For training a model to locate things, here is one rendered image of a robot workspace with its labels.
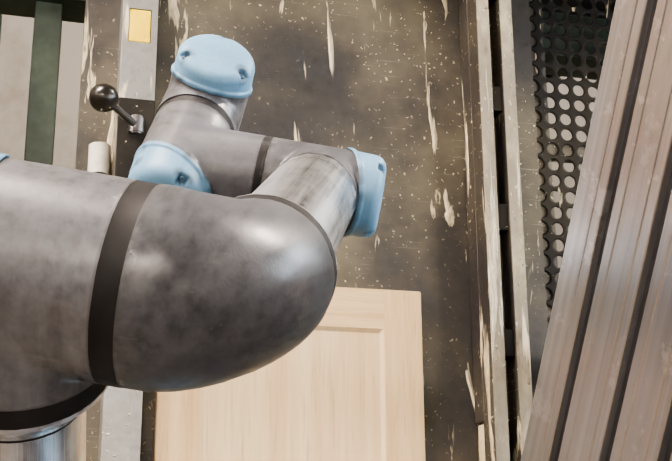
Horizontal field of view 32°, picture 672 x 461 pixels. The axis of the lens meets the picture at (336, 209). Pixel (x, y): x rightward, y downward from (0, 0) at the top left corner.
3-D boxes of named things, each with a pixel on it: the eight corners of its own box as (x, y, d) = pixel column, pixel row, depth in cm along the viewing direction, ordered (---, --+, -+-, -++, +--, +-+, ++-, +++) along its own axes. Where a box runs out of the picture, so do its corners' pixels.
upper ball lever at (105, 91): (126, 142, 163) (82, 107, 150) (127, 116, 164) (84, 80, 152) (151, 140, 162) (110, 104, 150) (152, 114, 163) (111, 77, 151)
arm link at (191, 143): (247, 183, 98) (274, 106, 106) (116, 161, 99) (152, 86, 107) (244, 252, 103) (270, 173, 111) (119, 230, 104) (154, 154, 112)
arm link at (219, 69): (164, 66, 105) (189, 16, 112) (144, 156, 112) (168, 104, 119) (248, 94, 106) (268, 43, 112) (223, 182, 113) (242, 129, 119)
